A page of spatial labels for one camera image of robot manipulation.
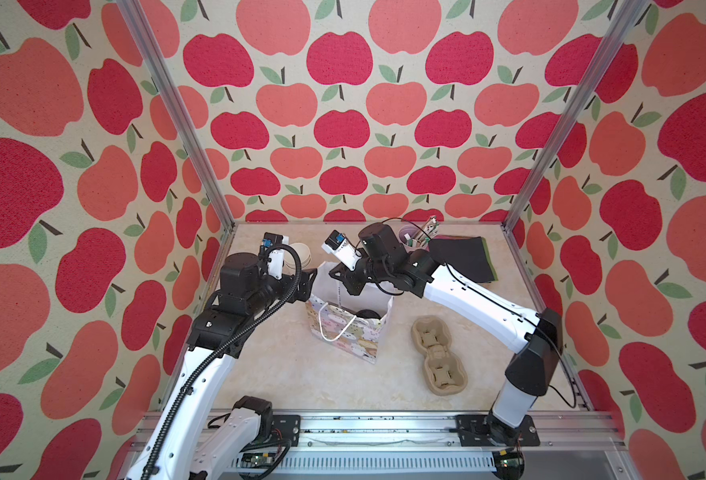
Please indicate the stack of dark napkins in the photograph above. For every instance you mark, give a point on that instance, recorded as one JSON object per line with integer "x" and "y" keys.
{"x": 469, "y": 256}

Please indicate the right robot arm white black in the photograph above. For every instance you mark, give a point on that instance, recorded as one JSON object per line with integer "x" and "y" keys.
{"x": 535, "y": 338}

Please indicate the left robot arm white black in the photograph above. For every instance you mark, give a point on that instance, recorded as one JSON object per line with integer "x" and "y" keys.
{"x": 252, "y": 288}

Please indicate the right aluminium corner post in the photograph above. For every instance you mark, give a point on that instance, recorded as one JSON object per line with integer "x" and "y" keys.
{"x": 620, "y": 26}

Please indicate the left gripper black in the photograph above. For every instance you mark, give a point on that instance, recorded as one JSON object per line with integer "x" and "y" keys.
{"x": 291, "y": 294}

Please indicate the left aluminium corner post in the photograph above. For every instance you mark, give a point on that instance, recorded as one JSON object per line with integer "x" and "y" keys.
{"x": 143, "y": 36}

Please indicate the brown pulp cup carrier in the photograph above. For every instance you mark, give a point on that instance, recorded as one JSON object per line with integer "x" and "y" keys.
{"x": 442, "y": 370}

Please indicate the cartoon animal paper gift bag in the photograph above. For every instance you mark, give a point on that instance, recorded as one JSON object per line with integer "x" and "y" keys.
{"x": 331, "y": 314}

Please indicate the pink cylindrical holder cup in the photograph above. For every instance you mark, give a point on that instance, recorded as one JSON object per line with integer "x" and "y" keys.
{"x": 413, "y": 237}

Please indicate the aluminium front rail frame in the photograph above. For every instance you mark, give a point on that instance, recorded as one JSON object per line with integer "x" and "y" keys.
{"x": 315, "y": 444}

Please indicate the stack of white paper cups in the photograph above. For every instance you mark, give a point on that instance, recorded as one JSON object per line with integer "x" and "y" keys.
{"x": 304, "y": 254}

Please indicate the aluminium corner post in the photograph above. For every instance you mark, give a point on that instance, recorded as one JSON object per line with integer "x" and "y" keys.
{"x": 143, "y": 36}
{"x": 620, "y": 26}

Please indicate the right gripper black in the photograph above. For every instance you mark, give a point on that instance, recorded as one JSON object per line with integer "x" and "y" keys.
{"x": 343, "y": 274}

